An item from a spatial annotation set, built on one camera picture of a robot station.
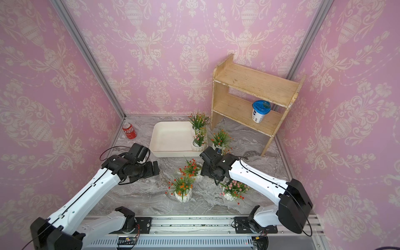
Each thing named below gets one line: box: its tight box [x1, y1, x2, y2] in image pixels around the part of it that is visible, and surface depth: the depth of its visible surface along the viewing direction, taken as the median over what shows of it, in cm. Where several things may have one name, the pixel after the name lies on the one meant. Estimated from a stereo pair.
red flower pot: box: [179, 158, 203, 178], surface depth 81 cm
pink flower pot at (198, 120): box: [187, 110, 211, 131], surface depth 102 cm
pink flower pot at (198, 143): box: [192, 132, 207, 152], surface depth 96 cm
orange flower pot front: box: [165, 177, 196, 203], surface depth 77 cm
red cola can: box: [122, 122, 137, 140], surface depth 102 cm
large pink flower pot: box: [219, 180, 250, 205], surface depth 73 cm
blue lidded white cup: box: [251, 100, 272, 124], surface depth 84 cm
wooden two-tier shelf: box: [210, 53, 307, 157], surface depth 82 cm
